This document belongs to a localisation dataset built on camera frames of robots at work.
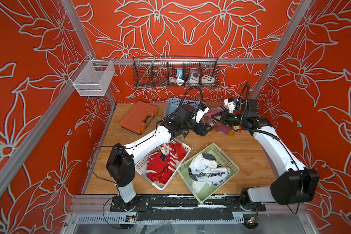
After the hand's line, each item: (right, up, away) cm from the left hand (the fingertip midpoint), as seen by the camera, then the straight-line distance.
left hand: (208, 122), depth 75 cm
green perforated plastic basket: (-2, -37, +2) cm, 37 cm away
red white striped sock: (-19, -26, +6) cm, 33 cm away
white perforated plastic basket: (-23, -32, -4) cm, 40 cm away
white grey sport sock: (-1, -26, +5) cm, 26 cm away
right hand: (+1, +3, -1) cm, 3 cm away
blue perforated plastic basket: (-19, +14, +40) cm, 46 cm away
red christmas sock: (-14, -19, +12) cm, 26 cm away
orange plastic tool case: (-44, +2, +29) cm, 53 cm away
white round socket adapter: (-5, +28, +16) cm, 33 cm away
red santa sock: (-28, -24, +5) cm, 37 cm away
